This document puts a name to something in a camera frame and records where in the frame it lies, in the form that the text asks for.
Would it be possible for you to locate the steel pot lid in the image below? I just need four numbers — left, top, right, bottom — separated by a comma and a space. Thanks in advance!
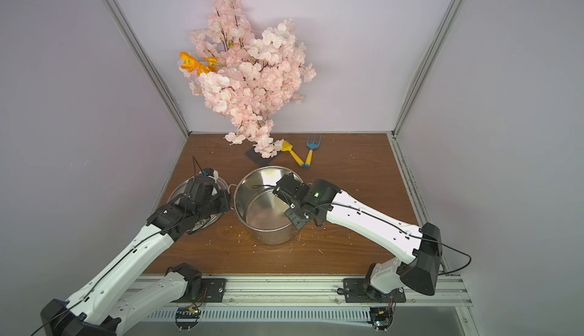
170, 176, 230, 235

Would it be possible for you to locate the stainless steel pot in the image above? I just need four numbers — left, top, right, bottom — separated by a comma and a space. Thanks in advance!
233, 166, 303, 246

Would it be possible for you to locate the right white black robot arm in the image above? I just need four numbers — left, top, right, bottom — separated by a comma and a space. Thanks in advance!
272, 174, 451, 302

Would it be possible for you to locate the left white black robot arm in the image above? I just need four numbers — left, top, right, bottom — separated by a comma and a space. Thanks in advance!
38, 168, 231, 335

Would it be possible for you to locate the blue garden fork toy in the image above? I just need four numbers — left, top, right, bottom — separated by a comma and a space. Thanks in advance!
303, 135, 322, 167

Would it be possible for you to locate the yellow garden shovel toy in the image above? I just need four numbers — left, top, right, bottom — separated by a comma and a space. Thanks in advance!
281, 141, 305, 167

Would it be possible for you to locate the left small circuit board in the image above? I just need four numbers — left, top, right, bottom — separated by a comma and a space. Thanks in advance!
174, 306, 202, 332

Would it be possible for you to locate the small circuit board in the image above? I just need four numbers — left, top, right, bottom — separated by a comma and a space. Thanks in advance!
368, 306, 395, 332
174, 306, 202, 332

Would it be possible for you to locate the pink cherry blossom branch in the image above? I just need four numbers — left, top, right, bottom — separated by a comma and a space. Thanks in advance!
178, 0, 316, 158

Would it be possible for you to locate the orange artificial flower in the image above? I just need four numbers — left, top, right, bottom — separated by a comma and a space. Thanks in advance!
179, 51, 217, 75

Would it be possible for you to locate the right small circuit board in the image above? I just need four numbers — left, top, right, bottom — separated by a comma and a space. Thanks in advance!
368, 306, 395, 332

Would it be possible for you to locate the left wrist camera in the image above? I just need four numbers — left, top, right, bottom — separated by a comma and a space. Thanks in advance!
199, 168, 219, 182

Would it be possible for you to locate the dark flower base plate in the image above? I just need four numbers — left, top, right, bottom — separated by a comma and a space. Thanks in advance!
244, 147, 272, 167

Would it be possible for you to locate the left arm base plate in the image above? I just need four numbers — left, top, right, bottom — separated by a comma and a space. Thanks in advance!
175, 278, 228, 303

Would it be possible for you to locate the aluminium mounting rail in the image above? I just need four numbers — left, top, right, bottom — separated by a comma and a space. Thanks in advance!
118, 274, 475, 309

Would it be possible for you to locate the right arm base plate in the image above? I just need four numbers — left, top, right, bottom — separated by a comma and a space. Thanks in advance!
336, 278, 406, 303

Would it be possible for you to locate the left aluminium corner post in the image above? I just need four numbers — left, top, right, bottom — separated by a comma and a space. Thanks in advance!
102, 0, 191, 138

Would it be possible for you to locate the aluminium corner post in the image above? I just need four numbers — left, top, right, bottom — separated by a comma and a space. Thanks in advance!
392, 0, 465, 138
102, 0, 191, 138

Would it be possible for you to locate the right aluminium corner post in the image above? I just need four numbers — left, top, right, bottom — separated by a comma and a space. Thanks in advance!
392, 0, 465, 138

